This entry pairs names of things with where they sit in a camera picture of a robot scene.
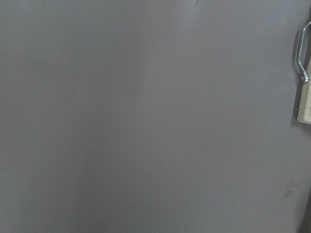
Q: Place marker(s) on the bamboo cutting board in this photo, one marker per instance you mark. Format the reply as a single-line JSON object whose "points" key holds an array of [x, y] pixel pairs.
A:
{"points": [[304, 111]]}

